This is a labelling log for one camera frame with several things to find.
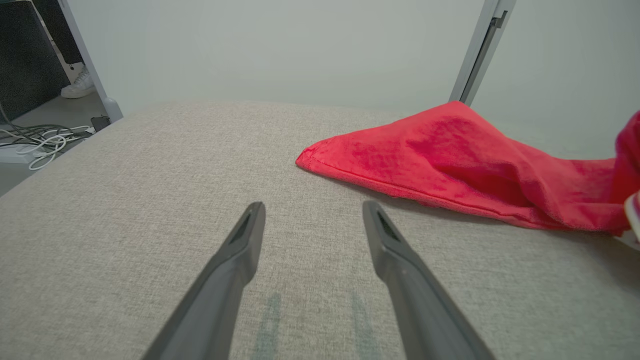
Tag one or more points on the white sneaker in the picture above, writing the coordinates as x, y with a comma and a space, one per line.
79, 87

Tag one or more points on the black trouser leg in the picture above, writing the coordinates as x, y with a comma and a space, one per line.
60, 30

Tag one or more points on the grey fabric sofa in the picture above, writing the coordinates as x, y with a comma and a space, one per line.
200, 160

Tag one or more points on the white power strip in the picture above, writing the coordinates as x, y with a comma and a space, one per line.
12, 155

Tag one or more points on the dark grey partition panel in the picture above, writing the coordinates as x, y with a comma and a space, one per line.
25, 55

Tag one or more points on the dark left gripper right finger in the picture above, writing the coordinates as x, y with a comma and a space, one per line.
415, 290

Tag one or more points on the light grey partition post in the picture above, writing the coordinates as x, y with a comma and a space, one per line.
90, 65

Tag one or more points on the red white baseball jersey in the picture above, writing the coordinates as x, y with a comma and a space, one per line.
450, 160

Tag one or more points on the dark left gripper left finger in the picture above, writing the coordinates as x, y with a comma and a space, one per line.
225, 280

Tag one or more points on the small black power adapter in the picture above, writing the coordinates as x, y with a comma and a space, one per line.
100, 123

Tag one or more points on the grey double partition post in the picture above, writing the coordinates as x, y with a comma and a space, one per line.
480, 50

